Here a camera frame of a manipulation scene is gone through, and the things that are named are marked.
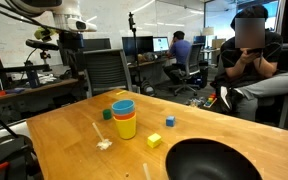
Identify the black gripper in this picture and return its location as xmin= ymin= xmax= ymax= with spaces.
xmin=58 ymin=31 xmax=86 ymax=80

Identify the blue plastic cup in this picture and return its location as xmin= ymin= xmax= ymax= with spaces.
xmin=111 ymin=98 xmax=136 ymax=117

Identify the orange plastic cup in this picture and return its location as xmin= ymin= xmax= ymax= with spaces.
xmin=112 ymin=111 xmax=137 ymax=122

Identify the yellow plastic cup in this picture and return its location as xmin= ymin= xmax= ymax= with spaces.
xmin=113 ymin=114 xmax=138 ymax=141

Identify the grey mesh office chair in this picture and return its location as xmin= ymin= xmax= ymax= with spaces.
xmin=76 ymin=48 xmax=134 ymax=99

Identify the wide dark computer monitor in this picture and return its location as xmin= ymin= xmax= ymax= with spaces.
xmin=82 ymin=37 xmax=112 ymax=53

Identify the wooden side desk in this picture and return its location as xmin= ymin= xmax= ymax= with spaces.
xmin=0 ymin=76 xmax=87 ymax=105

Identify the green wooden block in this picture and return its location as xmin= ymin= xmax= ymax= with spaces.
xmin=101 ymin=108 xmax=113 ymax=121

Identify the black metal stand red knob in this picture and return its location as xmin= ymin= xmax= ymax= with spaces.
xmin=0 ymin=52 xmax=52 ymax=91

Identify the small dark computer monitor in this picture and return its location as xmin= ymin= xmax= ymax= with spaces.
xmin=121 ymin=35 xmax=155 ymax=57

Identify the white crumpled tape piece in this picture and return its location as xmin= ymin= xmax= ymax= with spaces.
xmin=95 ymin=138 xmax=113 ymax=151

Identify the lit computer monitor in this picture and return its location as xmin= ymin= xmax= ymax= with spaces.
xmin=152 ymin=36 xmax=171 ymax=54

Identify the yellow wooden cube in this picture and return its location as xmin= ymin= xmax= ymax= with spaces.
xmin=146 ymin=132 xmax=163 ymax=150

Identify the seated person blue shirt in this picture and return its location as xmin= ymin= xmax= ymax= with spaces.
xmin=161 ymin=30 xmax=193 ymax=85

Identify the blue wooden cube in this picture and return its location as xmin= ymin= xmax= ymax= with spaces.
xmin=165 ymin=115 xmax=176 ymax=128

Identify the black swivel office chair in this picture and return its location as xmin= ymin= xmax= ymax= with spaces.
xmin=168 ymin=42 xmax=206 ymax=97

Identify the white table lamp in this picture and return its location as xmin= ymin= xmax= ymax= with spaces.
xmin=201 ymin=26 xmax=215 ymax=37

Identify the colourful toy xylophone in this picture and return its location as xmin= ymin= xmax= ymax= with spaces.
xmin=203 ymin=92 xmax=219 ymax=109

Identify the black bowl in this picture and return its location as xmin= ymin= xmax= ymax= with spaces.
xmin=165 ymin=137 xmax=264 ymax=180

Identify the seated person black shirt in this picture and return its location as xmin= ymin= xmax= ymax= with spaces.
xmin=216 ymin=3 xmax=288 ymax=122

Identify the black stereo camera on mount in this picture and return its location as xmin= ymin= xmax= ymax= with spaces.
xmin=25 ymin=38 xmax=60 ymax=65

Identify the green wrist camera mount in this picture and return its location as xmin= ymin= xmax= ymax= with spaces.
xmin=33 ymin=26 xmax=57 ymax=42

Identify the black camera tripod pole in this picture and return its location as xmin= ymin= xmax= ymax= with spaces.
xmin=127 ymin=11 xmax=142 ymax=95

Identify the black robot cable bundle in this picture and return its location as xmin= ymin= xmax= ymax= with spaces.
xmin=0 ymin=0 xmax=69 ymax=35

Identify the black clamp orange handle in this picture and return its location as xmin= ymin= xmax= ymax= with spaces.
xmin=0 ymin=133 xmax=44 ymax=180

